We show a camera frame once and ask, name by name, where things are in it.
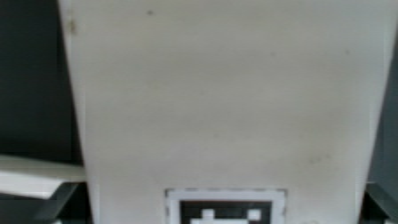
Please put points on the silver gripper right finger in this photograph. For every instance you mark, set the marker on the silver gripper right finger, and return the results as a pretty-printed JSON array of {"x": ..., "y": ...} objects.
[{"x": 379, "y": 211}]

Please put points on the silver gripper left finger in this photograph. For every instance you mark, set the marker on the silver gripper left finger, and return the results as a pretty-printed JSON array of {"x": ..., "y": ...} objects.
[{"x": 64, "y": 208}]

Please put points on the white cabinet top block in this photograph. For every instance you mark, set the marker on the white cabinet top block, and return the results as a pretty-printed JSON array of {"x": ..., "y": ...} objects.
[{"x": 228, "y": 91}]

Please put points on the white L-shaped obstacle frame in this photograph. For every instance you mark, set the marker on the white L-shaped obstacle frame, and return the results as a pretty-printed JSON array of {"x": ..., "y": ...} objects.
[{"x": 30, "y": 177}]

